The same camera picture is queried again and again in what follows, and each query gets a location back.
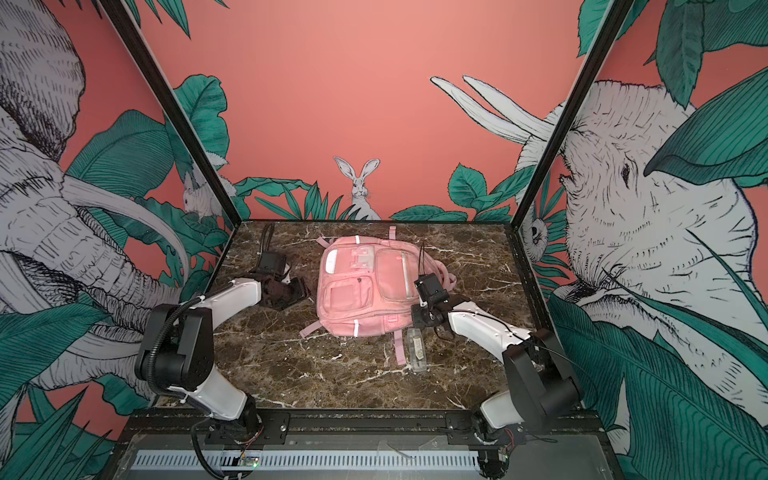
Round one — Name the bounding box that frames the clear plastic small case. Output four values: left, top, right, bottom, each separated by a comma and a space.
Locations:
406, 328, 428, 373

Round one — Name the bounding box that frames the pink student backpack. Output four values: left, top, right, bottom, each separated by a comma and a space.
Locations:
300, 226, 457, 365

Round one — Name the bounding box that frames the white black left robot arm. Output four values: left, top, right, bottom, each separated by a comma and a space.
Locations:
134, 277, 309, 444

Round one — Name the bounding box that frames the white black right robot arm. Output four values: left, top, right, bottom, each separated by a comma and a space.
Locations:
411, 296, 583, 445

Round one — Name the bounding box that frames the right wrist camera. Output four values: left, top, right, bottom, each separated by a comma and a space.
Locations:
415, 273, 449, 308

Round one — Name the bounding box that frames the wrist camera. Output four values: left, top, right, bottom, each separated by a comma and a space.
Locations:
254, 251, 290, 281
415, 273, 449, 308

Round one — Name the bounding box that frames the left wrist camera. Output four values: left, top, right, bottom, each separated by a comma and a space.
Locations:
254, 251, 290, 281

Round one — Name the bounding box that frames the black front mounting rail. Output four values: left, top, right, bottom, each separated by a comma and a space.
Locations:
113, 408, 609, 453

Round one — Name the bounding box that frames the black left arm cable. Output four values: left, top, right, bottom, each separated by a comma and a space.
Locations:
143, 296, 208, 480

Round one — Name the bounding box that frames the white perforated cable tray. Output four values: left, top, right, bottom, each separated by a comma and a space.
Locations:
130, 449, 481, 472

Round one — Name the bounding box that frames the black left corner frame post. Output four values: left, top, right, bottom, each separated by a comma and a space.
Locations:
100, 0, 242, 229

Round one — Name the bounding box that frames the black corner frame post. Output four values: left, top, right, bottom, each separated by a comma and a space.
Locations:
511, 0, 633, 230
100, 0, 242, 229

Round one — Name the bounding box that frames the black right corner frame post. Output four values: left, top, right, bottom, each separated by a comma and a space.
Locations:
511, 0, 633, 230

